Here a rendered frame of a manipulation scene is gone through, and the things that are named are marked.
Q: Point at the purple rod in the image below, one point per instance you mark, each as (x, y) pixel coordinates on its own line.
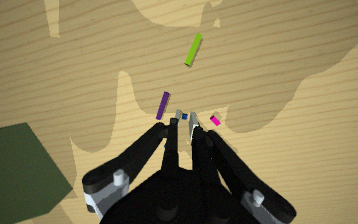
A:
(162, 105)

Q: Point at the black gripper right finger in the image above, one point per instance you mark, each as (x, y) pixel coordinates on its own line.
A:
(264, 203)

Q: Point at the lime green rod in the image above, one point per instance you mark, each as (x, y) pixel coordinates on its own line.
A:
(193, 49)

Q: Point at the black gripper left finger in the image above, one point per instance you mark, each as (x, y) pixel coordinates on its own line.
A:
(106, 184)

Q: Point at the small magenta rod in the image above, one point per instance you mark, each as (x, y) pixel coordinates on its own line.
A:
(214, 120)

